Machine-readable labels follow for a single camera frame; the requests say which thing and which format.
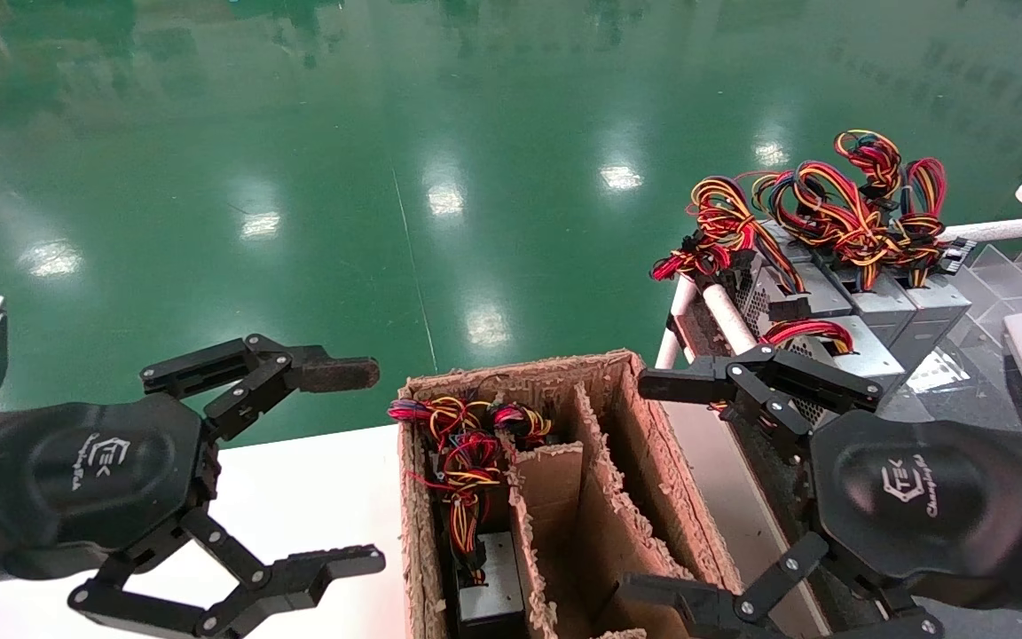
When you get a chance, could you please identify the frayed cardboard middle divider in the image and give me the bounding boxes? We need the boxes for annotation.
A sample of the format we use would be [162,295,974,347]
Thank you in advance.
[500,426,561,639]

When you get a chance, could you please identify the cardboard cross divider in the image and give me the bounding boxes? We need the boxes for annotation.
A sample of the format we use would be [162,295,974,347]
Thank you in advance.
[515,441,585,569]

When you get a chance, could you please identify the horizontal white rack pipe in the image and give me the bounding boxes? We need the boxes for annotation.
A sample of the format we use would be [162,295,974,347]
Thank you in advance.
[944,213,1022,243]

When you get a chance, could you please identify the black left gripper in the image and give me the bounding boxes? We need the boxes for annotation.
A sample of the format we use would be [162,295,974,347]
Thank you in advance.
[0,333,386,639]

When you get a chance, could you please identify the brown cardboard box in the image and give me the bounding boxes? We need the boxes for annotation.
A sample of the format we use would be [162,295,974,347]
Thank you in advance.
[397,349,747,639]

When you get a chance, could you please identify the long cardboard divider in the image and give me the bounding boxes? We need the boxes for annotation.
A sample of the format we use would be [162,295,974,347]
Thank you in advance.
[571,382,700,639]

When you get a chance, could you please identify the dark grey conveyor deck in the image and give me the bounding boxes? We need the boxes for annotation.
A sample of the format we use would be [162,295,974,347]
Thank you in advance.
[884,337,1022,445]

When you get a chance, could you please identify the grey power supply with cables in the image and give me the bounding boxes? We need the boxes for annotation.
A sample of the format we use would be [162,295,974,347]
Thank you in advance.
[755,160,920,349]
[759,315,907,429]
[489,401,554,445]
[422,430,530,633]
[651,176,853,343]
[835,130,975,374]
[389,395,481,445]

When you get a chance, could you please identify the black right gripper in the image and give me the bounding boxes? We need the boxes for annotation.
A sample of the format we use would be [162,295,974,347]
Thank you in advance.
[622,344,1022,639]

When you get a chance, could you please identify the short white rack pipe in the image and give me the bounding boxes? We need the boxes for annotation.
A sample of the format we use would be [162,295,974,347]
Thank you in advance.
[656,275,698,370]

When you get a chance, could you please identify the clear acrylic guard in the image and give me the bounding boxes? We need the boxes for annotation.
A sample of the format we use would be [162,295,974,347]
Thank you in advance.
[950,240,1022,356]

